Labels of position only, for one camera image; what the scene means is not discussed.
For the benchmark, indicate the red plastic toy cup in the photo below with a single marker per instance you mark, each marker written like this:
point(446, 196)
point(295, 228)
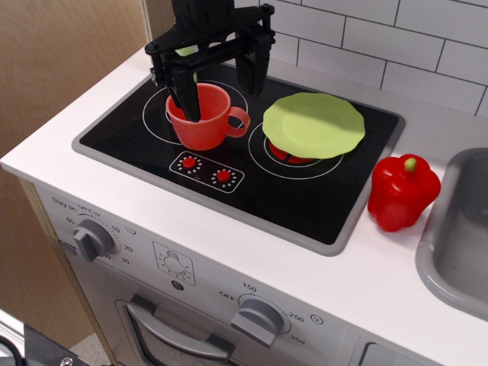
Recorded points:
point(219, 119)

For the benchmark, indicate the red right stove button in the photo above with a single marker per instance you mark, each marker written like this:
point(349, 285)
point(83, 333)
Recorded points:
point(223, 176)

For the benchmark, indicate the black toy stove cooktop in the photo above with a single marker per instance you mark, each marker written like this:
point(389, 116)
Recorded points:
point(314, 204)

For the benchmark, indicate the green plastic toy plate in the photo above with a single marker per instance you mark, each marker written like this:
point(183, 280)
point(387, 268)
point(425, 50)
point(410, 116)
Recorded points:
point(313, 125)

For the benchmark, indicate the red toy bell pepper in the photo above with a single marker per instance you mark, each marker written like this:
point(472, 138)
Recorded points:
point(402, 187)

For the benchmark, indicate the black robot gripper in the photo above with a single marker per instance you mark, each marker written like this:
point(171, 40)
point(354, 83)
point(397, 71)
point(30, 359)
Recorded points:
point(221, 32)

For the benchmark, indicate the grey timer knob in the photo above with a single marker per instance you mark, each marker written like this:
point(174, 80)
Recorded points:
point(92, 240)

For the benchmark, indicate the grey toy sink basin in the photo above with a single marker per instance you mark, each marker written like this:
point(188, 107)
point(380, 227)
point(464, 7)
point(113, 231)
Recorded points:
point(451, 258)

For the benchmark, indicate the red left stove button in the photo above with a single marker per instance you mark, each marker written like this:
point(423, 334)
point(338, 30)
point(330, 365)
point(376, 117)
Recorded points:
point(189, 162)

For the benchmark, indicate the grey oven temperature knob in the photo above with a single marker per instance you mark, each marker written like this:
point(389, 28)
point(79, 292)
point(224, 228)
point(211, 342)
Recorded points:
point(258, 320)

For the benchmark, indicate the red stove button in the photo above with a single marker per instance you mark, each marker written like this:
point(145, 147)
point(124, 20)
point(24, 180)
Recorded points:
point(189, 162)
point(223, 176)

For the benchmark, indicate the black equipment base with screw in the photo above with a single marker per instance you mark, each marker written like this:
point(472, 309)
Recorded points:
point(40, 350)

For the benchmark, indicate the grey oven door handle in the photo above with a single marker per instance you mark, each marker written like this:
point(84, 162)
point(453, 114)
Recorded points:
point(213, 348)

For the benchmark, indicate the green toy pear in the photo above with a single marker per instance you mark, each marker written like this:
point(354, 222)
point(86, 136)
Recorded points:
point(183, 65)

